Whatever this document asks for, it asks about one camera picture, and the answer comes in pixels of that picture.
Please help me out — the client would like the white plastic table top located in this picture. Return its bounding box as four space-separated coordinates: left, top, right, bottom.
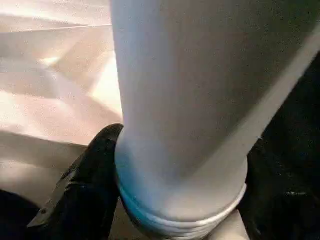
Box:
0 0 251 240

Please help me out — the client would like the black plastic table mat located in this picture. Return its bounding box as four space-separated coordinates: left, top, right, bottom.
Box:
0 60 320 240

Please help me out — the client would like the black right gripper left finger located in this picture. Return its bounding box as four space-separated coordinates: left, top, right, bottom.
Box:
27 123 126 240

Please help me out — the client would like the white plastic table leg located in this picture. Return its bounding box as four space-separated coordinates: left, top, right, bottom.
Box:
108 0 320 239

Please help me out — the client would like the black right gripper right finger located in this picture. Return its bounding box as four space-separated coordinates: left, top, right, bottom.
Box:
239 137 320 240

